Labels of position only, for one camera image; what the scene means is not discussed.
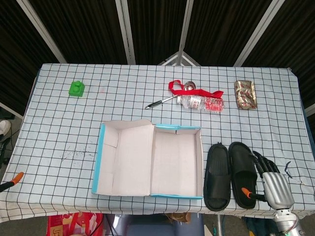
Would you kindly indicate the clear plastic bottle red label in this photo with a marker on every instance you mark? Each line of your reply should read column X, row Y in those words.
column 197, row 103

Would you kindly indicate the blue cardboard shoe box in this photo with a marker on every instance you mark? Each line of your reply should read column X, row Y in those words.
column 133, row 159

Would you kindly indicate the white frame bar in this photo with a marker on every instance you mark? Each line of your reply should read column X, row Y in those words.
column 11, row 111
column 310, row 109

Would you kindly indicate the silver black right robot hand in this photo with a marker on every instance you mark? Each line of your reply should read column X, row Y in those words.
column 276, row 189

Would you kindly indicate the white blue checked tablecloth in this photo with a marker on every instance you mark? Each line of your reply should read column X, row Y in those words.
column 73, row 137

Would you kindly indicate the dark blue fabric bundle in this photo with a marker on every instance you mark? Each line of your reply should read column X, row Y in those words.
column 261, row 227

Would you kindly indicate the red patterned bag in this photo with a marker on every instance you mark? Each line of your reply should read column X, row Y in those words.
column 73, row 225

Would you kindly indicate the black clog shoe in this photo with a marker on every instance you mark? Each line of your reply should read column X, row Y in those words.
column 242, row 159
column 217, row 159

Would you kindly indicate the metal table leg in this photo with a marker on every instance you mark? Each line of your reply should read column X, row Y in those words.
column 219, row 225

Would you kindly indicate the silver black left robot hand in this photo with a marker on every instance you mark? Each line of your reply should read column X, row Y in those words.
column 17, row 178

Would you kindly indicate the green toy building block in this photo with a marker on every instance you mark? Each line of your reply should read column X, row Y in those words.
column 76, row 89

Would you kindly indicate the white partition frame post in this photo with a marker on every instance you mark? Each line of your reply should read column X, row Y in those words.
column 41, row 30
column 126, row 32
column 256, row 32
column 185, row 27

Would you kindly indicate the gold foil snack packet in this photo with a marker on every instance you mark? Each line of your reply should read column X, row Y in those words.
column 246, row 94

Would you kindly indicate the red ribbon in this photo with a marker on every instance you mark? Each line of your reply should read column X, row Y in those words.
column 187, row 92

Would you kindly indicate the metal triangular stand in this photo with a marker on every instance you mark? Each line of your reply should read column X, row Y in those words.
column 180, row 59

